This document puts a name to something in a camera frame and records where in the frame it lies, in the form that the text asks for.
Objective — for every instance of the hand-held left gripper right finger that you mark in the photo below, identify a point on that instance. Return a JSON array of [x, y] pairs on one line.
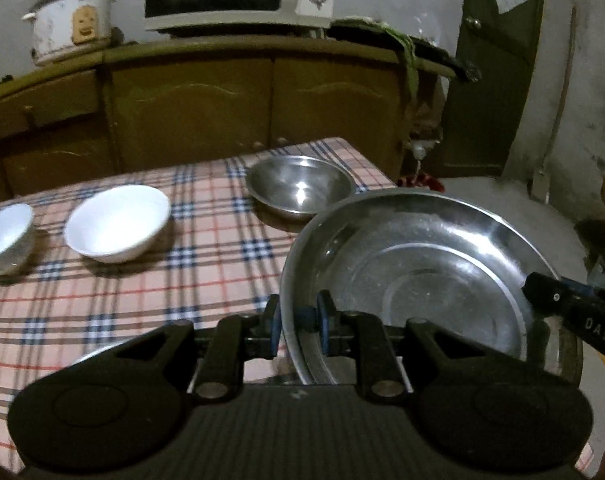
[[325, 322]]

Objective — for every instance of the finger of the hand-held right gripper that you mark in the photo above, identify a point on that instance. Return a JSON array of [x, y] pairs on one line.
[[557, 302]]

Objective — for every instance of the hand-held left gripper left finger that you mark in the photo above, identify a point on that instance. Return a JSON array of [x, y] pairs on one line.
[[275, 327]]

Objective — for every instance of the large steel basin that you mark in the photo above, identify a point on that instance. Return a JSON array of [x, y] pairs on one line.
[[432, 270]]

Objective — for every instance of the large white bowl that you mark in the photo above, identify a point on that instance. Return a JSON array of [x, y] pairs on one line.
[[115, 225]]

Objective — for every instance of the plaid tablecloth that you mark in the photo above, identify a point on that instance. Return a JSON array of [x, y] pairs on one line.
[[197, 260]]

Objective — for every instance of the steel bowl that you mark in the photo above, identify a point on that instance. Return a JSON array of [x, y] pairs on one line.
[[300, 185]]

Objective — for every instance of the red floor item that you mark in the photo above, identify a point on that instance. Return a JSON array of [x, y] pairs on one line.
[[422, 182]]

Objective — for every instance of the dark green door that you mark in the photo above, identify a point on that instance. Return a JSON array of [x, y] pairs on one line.
[[487, 85]]

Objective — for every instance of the wooden kitchen cabinet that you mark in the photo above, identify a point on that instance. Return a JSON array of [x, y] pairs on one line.
[[197, 100]]

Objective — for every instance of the small white bowl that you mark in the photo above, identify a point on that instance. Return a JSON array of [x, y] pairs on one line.
[[2, 235]]

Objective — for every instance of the white rice cooker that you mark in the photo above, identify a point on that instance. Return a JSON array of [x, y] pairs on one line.
[[67, 20]]

